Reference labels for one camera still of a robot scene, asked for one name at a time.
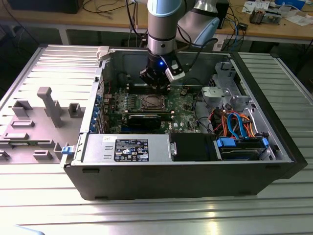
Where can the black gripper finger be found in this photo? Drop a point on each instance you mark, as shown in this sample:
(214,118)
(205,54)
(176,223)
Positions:
(148,76)
(164,83)

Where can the silver CPU plate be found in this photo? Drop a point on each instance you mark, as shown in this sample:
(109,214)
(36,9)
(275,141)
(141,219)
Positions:
(152,102)

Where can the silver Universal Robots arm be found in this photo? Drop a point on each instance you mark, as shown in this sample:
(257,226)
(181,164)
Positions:
(161,27)

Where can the black RAM slot bank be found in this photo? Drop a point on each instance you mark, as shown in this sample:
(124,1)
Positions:
(135,88)

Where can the green motherboard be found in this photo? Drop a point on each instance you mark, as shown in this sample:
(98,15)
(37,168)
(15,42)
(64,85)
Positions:
(183,115)

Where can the black graphics card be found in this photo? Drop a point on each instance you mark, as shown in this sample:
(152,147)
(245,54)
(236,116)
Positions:
(144,122)

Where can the wooden desk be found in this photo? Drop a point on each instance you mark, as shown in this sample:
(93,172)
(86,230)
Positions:
(110,19)

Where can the grey metal drive cage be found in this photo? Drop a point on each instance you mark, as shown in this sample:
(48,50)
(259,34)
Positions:
(225,73)

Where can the black upright device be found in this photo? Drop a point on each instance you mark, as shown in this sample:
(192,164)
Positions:
(223,17)

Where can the silver power supply unit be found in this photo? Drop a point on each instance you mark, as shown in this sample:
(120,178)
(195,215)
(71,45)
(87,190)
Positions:
(97,149)

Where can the black power adapter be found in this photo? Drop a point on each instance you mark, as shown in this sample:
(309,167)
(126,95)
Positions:
(243,26)

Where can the black open PC case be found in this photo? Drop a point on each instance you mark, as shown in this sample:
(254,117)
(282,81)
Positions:
(171,181)

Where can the hard disk in blue carrier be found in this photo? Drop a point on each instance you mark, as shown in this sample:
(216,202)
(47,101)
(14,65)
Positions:
(240,149)

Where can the blue case latch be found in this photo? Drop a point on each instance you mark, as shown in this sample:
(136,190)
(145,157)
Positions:
(67,150)

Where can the copper heatsink cooler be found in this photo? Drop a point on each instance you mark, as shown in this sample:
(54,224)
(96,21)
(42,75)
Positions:
(256,16)

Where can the grey parts rack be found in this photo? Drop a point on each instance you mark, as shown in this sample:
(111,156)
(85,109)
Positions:
(41,127)

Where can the black box on desk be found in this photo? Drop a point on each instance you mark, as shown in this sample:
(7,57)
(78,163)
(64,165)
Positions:
(44,6)

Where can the grey electronic device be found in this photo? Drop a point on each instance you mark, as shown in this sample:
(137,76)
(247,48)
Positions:
(272,17)

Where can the white paper sheets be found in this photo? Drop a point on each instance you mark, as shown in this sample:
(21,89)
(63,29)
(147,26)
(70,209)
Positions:
(299,19)

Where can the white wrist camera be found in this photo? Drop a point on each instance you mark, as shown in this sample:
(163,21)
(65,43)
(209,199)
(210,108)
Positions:
(174,73)

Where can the silver drive bracket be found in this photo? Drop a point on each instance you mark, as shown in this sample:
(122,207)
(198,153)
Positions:
(215,95)

